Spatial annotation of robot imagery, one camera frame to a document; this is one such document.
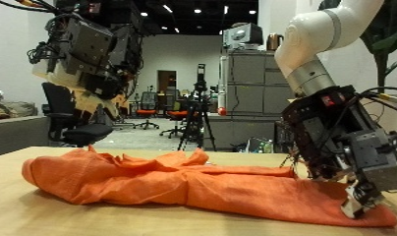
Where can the dark green leafy plant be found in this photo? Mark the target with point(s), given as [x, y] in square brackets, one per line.
[395, 29]

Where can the clear plastic bottle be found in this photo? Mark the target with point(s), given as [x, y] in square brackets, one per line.
[269, 147]

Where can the red ball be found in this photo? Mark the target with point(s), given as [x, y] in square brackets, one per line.
[222, 111]

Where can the orange button-up shirt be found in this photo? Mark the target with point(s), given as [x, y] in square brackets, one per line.
[207, 187]

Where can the strip ceiling light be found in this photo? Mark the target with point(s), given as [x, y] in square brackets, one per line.
[226, 10]

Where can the orange office chair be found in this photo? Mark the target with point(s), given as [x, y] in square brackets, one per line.
[146, 112]
[177, 114]

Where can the black camera tripod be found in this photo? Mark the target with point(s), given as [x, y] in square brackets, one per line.
[201, 85]

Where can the brown cushion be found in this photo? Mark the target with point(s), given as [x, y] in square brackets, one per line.
[10, 109]

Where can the copper kettle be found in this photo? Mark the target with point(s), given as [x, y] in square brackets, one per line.
[273, 42]

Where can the tall grey filing cabinet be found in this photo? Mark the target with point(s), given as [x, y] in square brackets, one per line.
[251, 85]

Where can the low grey cabinet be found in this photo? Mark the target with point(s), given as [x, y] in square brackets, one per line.
[238, 131]

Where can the grey box appliance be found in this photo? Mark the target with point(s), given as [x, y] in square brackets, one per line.
[246, 36]

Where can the brown door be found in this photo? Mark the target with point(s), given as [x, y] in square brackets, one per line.
[166, 80]

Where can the black office chair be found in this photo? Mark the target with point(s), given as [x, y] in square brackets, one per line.
[82, 132]

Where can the round ceiling light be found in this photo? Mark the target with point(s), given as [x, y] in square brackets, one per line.
[198, 11]
[253, 12]

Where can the grey sofa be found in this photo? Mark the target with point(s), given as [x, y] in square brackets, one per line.
[14, 134]

